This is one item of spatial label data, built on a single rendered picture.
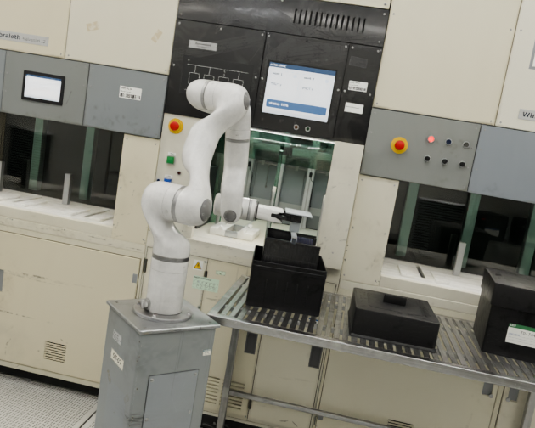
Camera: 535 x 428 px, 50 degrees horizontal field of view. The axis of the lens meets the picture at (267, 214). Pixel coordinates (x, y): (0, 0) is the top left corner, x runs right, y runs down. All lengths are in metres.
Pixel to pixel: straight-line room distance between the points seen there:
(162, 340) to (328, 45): 1.37
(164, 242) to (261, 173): 1.65
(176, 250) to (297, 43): 1.09
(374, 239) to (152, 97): 1.14
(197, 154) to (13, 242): 1.35
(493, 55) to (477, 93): 0.16
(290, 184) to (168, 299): 1.67
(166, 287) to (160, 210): 0.24
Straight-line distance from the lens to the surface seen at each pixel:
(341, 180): 2.40
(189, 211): 1.76
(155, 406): 1.91
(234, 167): 2.10
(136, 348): 1.81
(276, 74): 2.48
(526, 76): 2.54
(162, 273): 1.84
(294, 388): 2.68
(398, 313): 2.03
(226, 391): 2.69
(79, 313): 2.86
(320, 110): 2.45
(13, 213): 2.94
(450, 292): 2.55
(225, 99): 1.88
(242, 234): 2.73
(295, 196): 3.37
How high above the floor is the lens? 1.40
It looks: 8 degrees down
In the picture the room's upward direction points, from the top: 9 degrees clockwise
